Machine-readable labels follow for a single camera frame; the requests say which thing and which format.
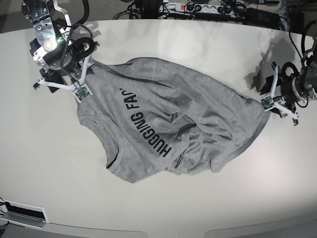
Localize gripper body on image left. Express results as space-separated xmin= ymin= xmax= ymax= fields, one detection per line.
xmin=30 ymin=37 xmax=99 ymax=93

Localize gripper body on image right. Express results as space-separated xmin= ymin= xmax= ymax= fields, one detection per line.
xmin=260 ymin=61 xmax=317 ymax=119

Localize grey t-shirt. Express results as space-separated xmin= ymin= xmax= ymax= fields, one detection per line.
xmin=77 ymin=58 xmax=270 ymax=183

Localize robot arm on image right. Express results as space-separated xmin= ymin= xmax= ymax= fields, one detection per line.
xmin=260 ymin=20 xmax=317 ymax=125

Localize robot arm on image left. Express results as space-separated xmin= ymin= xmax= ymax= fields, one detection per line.
xmin=21 ymin=0 xmax=98 ymax=93

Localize black power adapter box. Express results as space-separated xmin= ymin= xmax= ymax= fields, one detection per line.
xmin=245 ymin=8 xmax=281 ymax=29

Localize white power strip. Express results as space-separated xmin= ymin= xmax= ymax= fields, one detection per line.
xmin=159 ymin=2 xmax=237 ymax=17

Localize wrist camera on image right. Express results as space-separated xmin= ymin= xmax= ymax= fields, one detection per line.
xmin=261 ymin=95 xmax=274 ymax=111

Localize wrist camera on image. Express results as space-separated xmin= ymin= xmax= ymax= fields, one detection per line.
xmin=72 ymin=84 xmax=93 ymax=104
xmin=261 ymin=95 xmax=274 ymax=111

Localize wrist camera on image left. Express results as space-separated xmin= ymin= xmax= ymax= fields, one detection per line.
xmin=72 ymin=84 xmax=93 ymax=104

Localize table cable grommet box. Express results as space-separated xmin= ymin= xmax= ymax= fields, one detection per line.
xmin=0 ymin=198 xmax=49 ymax=229

